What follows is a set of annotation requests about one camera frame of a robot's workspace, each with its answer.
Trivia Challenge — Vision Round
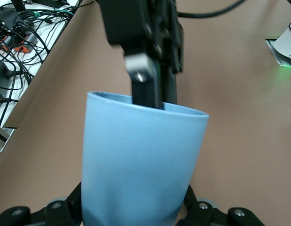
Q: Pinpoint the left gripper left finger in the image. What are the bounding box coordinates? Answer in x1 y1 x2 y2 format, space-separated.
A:
0 181 83 226

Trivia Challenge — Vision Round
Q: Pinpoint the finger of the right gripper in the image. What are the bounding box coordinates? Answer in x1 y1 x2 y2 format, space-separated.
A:
159 61 179 105

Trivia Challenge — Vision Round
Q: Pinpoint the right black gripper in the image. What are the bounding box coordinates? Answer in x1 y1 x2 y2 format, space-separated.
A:
99 0 185 110

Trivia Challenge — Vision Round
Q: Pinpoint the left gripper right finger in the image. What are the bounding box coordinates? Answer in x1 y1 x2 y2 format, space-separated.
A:
177 185 266 226

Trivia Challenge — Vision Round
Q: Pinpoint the blue plastic cup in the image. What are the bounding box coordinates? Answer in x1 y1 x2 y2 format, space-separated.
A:
81 90 210 226

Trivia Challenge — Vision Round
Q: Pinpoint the brown table cloth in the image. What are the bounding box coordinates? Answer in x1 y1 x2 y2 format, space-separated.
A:
0 0 291 226

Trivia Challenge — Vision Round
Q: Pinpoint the orange black device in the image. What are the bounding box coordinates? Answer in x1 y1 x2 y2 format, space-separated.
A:
0 34 39 55

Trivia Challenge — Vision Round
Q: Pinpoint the black box device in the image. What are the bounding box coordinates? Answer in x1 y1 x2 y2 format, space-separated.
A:
0 62 12 81

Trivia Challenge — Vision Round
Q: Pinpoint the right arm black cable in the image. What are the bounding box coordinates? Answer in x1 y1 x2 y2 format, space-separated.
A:
177 0 246 19

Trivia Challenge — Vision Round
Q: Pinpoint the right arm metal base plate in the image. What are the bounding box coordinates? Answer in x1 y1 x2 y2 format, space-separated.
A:
265 38 291 69

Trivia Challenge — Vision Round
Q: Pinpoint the teal cable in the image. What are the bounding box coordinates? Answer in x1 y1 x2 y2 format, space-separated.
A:
31 8 74 18

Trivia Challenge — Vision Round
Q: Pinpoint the thick black cable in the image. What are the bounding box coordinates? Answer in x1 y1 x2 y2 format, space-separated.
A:
0 95 19 105

